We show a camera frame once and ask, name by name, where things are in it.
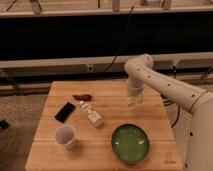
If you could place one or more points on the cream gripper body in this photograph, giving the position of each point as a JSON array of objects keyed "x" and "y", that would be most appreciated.
[{"x": 137, "y": 92}]

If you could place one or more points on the white sponge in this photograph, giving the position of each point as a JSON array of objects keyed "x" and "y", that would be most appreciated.
[{"x": 130, "y": 101}]

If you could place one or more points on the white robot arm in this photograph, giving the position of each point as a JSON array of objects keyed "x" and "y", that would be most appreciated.
[{"x": 196, "y": 101}]

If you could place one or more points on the white bottle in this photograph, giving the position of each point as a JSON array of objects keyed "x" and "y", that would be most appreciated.
[{"x": 93, "y": 116}]

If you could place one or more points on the red chili pepper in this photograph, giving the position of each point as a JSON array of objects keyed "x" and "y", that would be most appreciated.
[{"x": 84, "y": 97}]

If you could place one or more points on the green bowl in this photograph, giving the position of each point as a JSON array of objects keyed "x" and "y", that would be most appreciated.
[{"x": 130, "y": 143}]

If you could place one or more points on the black rectangular block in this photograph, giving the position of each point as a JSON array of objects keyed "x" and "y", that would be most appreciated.
[{"x": 64, "y": 112}]

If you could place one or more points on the black object on floor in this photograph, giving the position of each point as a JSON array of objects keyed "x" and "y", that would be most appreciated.
[{"x": 4, "y": 124}]

